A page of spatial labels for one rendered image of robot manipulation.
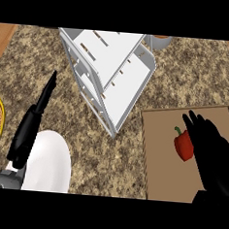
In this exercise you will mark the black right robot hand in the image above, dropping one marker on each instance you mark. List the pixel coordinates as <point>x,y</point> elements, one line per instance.
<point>211,150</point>

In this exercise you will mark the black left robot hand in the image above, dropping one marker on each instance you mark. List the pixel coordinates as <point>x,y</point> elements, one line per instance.
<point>26,133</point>

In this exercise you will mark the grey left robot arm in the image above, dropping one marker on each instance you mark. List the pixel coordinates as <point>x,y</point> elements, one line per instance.
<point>5,179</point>

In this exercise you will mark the red bell pepper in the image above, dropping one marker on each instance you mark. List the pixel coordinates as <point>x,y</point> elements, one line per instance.
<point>183,145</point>

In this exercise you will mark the brown tray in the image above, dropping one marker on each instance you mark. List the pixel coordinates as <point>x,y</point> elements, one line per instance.
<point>174,157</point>

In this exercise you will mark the white tiered basket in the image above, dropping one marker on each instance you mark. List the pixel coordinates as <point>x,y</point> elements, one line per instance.
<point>113,77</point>

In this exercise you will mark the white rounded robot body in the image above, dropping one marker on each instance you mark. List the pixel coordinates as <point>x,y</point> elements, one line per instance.
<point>48,163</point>

